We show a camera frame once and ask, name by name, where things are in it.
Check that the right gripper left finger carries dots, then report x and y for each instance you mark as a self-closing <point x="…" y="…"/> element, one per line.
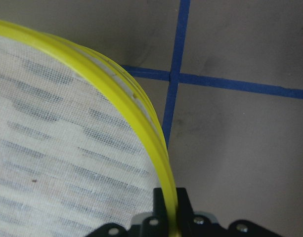
<point x="155" y="224"/>

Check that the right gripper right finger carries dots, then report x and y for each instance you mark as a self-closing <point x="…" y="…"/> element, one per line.
<point x="185" y="214"/>

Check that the side yellow steamer basket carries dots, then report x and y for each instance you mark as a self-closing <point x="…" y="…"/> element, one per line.
<point x="69" y="161"/>

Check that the center yellow steamer basket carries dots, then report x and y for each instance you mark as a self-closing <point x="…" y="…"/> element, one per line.
<point x="120" y="88"/>

